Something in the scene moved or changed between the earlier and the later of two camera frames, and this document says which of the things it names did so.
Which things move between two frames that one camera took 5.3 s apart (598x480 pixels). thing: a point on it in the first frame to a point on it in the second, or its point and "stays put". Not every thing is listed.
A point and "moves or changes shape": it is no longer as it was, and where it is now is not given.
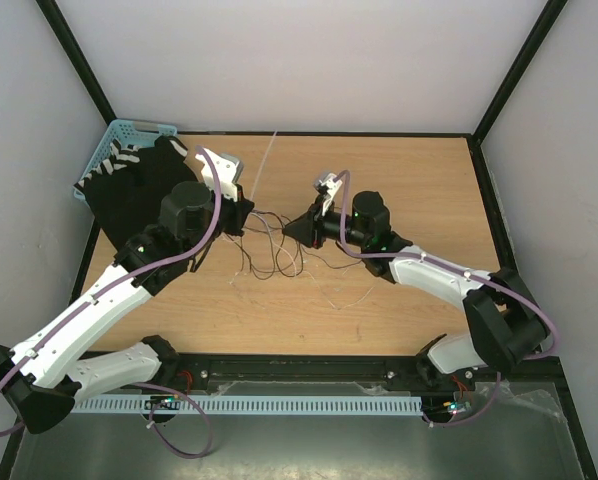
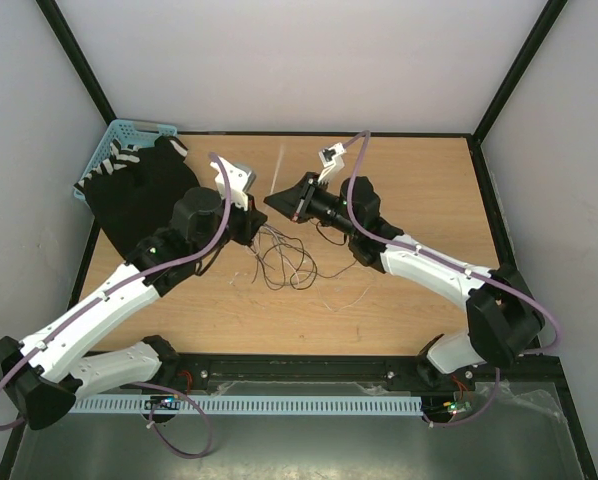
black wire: x=264 y=249 moves or changes shape
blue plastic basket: x=131 y=133 stays put
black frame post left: x=72 y=48 stays put
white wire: x=314 y=281 to x=279 y=238
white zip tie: x=263 y=161 to x=277 y=168
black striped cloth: x=126 y=192 stays put
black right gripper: x=308 y=229 to x=288 y=201
